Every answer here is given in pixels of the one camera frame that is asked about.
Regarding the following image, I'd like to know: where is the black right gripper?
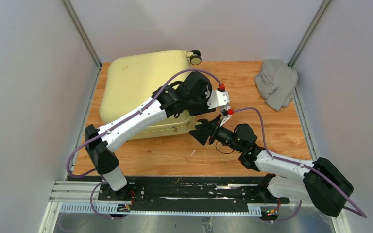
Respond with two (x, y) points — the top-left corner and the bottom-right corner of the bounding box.
(189, 114), (244, 153)

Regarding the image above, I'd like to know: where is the cream suitcase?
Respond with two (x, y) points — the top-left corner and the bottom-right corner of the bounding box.
(99, 50), (197, 140)

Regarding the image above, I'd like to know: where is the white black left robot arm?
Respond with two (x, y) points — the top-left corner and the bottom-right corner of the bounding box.
(85, 71), (212, 200)

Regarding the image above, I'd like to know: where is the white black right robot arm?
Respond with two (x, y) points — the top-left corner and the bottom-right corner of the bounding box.
(189, 119), (354, 217)

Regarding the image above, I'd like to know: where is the grey crumpled cloth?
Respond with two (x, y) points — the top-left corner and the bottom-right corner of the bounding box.
(254, 59), (299, 111)

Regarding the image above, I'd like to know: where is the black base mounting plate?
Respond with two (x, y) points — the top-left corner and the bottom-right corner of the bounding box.
(95, 176), (290, 213)

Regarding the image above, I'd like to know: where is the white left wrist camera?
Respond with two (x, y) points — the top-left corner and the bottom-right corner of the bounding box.
(207, 90), (230, 109)

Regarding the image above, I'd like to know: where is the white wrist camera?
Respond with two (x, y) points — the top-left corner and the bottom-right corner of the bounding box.
(220, 107), (234, 126)
(207, 90), (230, 109)

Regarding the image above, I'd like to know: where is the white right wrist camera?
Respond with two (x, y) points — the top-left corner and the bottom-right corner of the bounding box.
(220, 107), (234, 126)

